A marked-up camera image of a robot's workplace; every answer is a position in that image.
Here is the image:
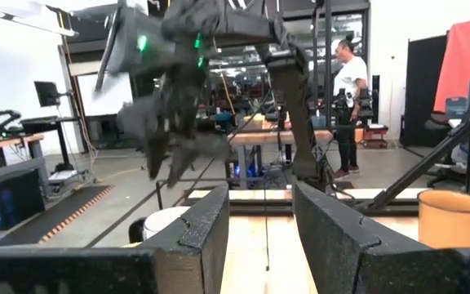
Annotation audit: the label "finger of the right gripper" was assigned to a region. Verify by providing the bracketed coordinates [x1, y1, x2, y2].
[166, 140, 202, 189]
[144, 131, 171, 181]

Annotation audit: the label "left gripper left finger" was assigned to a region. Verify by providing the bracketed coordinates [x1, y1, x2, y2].
[139, 184, 231, 294]

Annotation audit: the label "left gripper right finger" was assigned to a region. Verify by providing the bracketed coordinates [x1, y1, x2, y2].
[293, 181, 383, 294]

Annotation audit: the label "white mug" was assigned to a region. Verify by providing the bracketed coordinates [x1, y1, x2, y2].
[142, 206, 191, 242]

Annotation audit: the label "yellow mug dark rim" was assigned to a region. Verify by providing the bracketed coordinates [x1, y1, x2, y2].
[417, 189, 470, 250]

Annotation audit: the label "wooden workbench metal legs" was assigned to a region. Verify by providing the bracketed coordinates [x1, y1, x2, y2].
[226, 128, 335, 189]

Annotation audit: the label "black standing desk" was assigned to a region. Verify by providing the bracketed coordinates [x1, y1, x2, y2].
[20, 115, 82, 172]

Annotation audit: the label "red low cart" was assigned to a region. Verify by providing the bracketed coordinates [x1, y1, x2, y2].
[359, 123, 390, 150]

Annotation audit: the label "black mat orange striped edge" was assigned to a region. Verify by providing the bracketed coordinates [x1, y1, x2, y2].
[0, 184, 116, 247]

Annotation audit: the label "black monitor on stand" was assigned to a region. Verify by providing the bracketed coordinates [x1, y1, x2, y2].
[33, 80, 73, 109]

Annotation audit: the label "wooden table black legs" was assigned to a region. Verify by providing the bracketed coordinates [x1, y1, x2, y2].
[0, 133, 46, 169]

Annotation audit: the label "black computer blue lights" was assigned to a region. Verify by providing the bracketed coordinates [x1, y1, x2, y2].
[0, 169, 47, 232]

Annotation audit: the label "dark office chair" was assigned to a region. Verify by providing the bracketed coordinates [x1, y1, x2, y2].
[423, 96, 470, 189]

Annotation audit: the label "person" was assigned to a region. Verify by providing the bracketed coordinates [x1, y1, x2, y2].
[330, 34, 370, 180]

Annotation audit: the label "black partition panel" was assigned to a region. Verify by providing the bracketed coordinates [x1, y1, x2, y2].
[401, 34, 448, 148]

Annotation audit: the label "red cloth screen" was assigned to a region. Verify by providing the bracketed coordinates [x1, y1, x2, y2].
[433, 18, 470, 114]

